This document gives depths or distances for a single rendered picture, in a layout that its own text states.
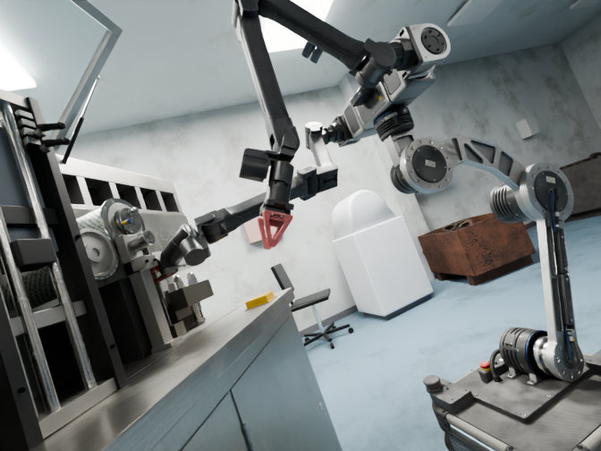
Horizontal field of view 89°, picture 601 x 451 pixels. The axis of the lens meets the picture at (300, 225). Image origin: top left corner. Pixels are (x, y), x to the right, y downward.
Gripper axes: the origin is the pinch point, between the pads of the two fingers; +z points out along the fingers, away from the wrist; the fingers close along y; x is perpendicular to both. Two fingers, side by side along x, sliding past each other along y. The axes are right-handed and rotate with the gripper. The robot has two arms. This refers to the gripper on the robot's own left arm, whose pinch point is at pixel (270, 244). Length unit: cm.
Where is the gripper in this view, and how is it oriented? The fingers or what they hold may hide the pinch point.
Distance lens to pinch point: 70.5
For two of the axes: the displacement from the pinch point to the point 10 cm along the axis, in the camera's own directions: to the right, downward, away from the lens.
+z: -1.4, 9.7, -2.2
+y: 2.7, -1.8, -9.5
